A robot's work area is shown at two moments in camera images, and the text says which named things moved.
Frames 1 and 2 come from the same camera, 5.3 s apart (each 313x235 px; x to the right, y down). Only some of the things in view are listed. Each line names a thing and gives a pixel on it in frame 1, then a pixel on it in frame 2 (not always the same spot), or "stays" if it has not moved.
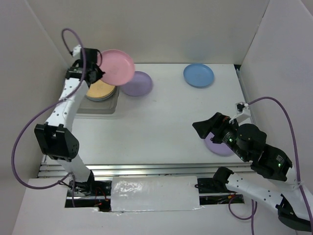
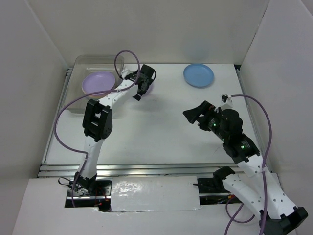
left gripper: x=100 y=72 -> x=148 y=83
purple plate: x=220 y=149 -> x=98 y=82
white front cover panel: x=157 y=193 stays
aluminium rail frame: x=98 y=170 stays
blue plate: x=199 y=75 stays
